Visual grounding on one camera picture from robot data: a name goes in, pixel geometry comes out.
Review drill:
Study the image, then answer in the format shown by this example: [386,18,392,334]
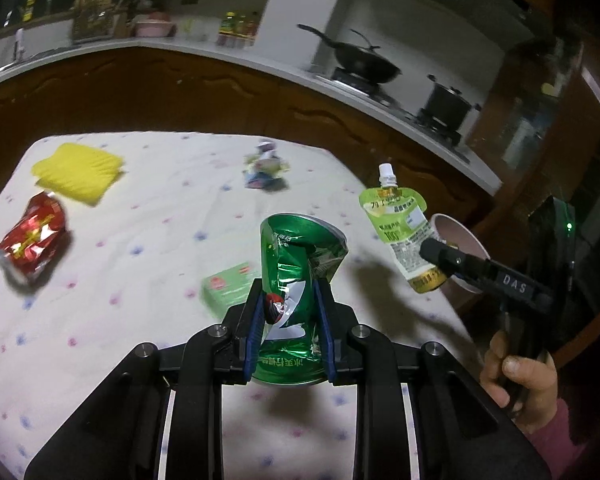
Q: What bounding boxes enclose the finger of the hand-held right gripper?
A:
[419,238,554,316]

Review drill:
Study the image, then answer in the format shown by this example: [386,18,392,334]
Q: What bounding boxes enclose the crushed green can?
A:
[258,213,348,388]

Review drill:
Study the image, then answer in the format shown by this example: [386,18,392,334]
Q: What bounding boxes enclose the gas stove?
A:
[315,67,473,163]

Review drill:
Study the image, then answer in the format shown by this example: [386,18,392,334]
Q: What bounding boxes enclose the green drink carton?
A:
[201,261,261,317]

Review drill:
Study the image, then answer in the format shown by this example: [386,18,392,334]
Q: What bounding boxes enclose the pink basin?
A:
[132,16,176,38]

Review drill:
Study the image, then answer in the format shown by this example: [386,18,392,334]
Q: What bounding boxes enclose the crumpled colourful wrapper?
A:
[243,140,292,192]

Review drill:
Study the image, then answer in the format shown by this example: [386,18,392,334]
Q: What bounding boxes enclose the person's right hand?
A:
[481,331,561,443]

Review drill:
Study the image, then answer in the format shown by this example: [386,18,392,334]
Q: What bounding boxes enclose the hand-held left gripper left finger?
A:
[25,276,264,480]

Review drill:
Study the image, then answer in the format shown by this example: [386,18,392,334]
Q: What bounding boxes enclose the green spouted drink pouch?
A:
[358,162,448,295]

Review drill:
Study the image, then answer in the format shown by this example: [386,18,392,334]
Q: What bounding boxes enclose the black wok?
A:
[297,24,402,86]

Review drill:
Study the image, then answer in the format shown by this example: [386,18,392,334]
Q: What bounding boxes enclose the white kitchen countertop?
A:
[0,25,503,196]

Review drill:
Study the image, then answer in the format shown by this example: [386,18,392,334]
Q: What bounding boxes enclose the dish rack with utensils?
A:
[70,0,127,43]

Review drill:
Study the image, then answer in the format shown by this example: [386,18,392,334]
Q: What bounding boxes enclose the wooden door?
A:
[470,35,600,361]

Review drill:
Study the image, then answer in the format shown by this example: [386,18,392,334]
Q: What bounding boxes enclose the pink paper cup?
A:
[428,213,491,295]

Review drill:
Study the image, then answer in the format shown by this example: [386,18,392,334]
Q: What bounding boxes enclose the wooden base cabinets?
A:
[0,45,496,241]

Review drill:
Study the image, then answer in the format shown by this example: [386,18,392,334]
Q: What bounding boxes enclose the floral white tablecloth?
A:
[0,131,486,480]

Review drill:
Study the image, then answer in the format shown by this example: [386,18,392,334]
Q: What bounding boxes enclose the person's right forearm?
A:
[527,397,600,480]

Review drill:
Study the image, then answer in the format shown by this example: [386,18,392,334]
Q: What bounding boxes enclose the black cooking pot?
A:
[419,74,481,131]

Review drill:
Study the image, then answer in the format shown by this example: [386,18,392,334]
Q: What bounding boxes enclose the crushed red can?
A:
[0,191,73,281]

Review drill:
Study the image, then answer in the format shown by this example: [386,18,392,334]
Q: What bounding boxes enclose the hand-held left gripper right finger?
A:
[312,280,553,480]

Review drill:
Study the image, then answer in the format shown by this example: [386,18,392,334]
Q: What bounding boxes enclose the yellow sponge cloth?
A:
[31,143,126,207]

